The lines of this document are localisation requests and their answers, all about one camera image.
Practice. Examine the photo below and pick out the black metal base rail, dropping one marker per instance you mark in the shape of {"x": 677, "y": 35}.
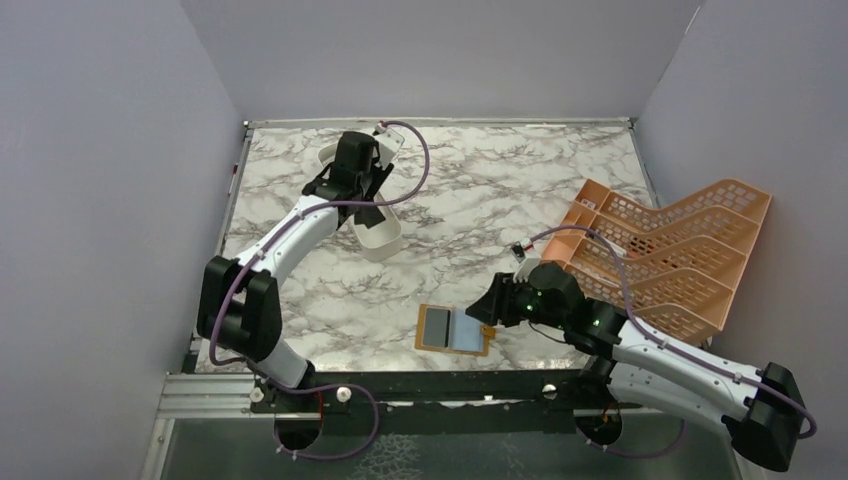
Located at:
{"x": 439, "y": 402}

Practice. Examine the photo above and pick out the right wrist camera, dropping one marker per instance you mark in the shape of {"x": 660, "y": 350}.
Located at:
{"x": 527, "y": 258}

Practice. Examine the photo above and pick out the yellow leather card holder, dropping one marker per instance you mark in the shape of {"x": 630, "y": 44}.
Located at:
{"x": 467, "y": 335}

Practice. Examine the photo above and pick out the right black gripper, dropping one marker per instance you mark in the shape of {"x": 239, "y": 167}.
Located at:
{"x": 496, "y": 304}

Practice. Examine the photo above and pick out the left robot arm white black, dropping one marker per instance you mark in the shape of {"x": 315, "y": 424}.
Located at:
{"x": 239, "y": 306}

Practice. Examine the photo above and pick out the white marker in rack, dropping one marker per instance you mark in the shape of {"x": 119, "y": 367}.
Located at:
{"x": 619, "y": 250}

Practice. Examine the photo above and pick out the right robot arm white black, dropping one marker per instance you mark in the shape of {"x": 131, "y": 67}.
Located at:
{"x": 760, "y": 411}

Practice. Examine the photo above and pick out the orange plastic file rack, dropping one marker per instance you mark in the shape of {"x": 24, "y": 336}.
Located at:
{"x": 686, "y": 260}

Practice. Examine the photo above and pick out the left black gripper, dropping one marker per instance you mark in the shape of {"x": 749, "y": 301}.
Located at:
{"x": 379, "y": 176}

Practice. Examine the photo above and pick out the white oblong card tray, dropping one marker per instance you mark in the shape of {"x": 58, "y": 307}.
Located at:
{"x": 381, "y": 242}

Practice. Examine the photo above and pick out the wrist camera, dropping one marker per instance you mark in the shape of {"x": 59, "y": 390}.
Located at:
{"x": 527, "y": 258}
{"x": 390, "y": 141}

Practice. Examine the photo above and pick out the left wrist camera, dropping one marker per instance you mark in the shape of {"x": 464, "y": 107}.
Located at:
{"x": 390, "y": 141}

